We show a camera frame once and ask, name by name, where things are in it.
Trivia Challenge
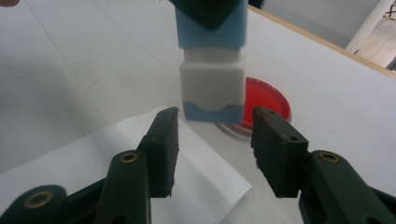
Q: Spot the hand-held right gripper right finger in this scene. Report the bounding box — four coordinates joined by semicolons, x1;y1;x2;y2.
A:
250;105;310;200

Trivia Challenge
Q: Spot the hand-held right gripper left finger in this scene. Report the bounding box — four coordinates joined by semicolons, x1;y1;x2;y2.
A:
136;105;181;199

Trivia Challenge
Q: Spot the white paper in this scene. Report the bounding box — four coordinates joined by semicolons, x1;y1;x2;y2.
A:
0;105;253;224

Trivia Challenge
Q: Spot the round red ink pad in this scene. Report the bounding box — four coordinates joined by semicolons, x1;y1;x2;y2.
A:
214;76;293;140

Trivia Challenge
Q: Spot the blue and white stamp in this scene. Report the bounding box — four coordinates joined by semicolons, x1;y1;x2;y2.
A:
174;0;249;113

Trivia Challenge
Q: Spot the white column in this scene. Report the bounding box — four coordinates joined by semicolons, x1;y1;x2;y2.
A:
345;0;396;53

